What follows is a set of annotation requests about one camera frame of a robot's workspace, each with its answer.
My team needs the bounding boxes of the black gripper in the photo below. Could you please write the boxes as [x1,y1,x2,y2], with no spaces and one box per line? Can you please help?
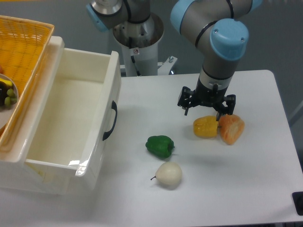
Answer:
[177,73,236,121]

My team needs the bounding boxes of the green bell pepper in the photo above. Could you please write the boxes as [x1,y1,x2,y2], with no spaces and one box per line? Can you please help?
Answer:
[145,135,175,159]

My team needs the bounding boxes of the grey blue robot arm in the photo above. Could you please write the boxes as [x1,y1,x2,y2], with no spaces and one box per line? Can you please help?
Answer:
[86,0,261,118]

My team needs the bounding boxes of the yellow bell pepper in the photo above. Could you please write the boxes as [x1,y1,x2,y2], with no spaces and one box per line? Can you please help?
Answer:
[193,115,219,138]

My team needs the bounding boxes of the orange peeled tangerine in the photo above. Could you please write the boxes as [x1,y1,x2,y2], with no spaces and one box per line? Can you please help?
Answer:
[219,114,245,145]

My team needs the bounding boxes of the white pear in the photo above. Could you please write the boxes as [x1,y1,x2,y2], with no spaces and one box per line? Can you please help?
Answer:
[150,162,183,190]

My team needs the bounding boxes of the white plastic drawer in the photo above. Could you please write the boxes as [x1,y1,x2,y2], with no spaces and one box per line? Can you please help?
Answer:
[27,48,121,194]

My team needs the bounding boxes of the black corner device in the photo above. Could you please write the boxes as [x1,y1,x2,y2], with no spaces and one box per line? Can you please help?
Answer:
[292,192,303,216]

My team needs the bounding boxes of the yellow woven basket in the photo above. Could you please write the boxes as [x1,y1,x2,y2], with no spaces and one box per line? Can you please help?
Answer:
[0,15,54,146]

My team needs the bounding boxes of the green grapes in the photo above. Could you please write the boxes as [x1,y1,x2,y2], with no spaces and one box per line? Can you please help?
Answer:
[4,88,18,107]

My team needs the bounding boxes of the white plate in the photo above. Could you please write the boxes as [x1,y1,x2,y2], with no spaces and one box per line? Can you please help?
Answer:
[0,74,19,130]

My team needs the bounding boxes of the dark purple eggplant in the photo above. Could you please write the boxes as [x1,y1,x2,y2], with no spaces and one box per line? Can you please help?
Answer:
[0,81,10,106]

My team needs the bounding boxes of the white drawer cabinet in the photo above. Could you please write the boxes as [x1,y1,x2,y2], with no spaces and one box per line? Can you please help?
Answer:
[0,36,68,194]

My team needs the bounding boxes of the white mounting bracket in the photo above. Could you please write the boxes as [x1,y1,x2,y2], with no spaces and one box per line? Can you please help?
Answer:
[158,56,178,75]

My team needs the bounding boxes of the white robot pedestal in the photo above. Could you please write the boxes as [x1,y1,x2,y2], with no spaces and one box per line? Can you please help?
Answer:
[113,13,164,77]

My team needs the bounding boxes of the dark drawer handle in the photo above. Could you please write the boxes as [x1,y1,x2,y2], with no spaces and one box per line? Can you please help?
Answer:
[102,101,118,141]

